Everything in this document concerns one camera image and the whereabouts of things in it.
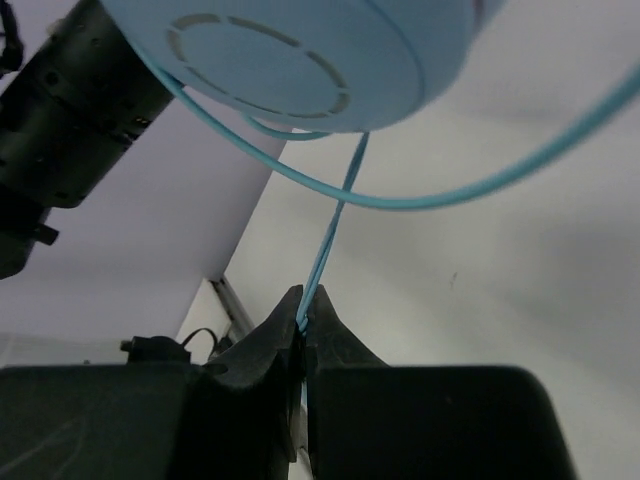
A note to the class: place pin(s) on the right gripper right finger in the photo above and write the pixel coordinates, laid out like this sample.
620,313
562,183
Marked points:
369,420

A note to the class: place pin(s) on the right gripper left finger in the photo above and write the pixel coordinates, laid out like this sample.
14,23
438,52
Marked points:
234,417

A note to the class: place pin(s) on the blue pink cat-ear headphones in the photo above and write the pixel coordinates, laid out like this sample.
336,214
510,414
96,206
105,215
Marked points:
337,66

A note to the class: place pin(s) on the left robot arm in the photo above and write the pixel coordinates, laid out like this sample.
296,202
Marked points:
69,115

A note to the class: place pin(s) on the aluminium rail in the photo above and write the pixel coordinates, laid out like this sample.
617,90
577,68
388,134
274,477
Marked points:
241,325

